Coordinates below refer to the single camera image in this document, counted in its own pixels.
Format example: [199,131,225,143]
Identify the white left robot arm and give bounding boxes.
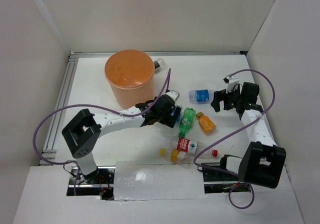
[62,90,181,184]

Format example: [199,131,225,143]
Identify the aluminium frame rail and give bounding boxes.
[41,53,79,159]
[69,51,248,59]

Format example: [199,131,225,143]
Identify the small blue label bottle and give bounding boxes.
[170,105,182,123]

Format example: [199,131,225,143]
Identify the clear bottle yellow cap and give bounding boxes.
[159,148,192,165]

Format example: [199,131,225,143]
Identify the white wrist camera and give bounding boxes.
[223,75,239,93]
[165,90,180,102]

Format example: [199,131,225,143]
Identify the green plastic bottle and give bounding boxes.
[178,107,196,138]

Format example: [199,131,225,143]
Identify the clear bottle red label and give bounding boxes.
[170,136,218,159]

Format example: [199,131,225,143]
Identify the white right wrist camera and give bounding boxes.
[223,75,239,93]

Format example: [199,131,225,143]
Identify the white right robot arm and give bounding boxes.
[210,82,286,189]

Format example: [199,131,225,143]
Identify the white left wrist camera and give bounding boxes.
[165,90,180,102]

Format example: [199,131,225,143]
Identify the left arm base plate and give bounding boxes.
[64,165,116,201]

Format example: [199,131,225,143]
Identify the aluminium frame rail back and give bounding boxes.
[69,51,248,59]

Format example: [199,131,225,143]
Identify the orange plastic bin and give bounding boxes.
[104,49,155,109]

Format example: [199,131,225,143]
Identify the dark bottle behind bin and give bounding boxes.
[153,58,167,74]

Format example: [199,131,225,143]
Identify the clear bottle blue label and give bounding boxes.
[188,89,215,104]

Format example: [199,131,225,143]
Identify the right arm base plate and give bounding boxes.
[197,167,239,194]

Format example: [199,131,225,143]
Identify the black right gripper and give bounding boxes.
[211,83,244,113]

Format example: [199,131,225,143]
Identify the aluminium frame rail left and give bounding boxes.
[41,53,79,159]

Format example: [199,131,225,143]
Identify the orange juice bottle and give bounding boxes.
[196,112,216,136]

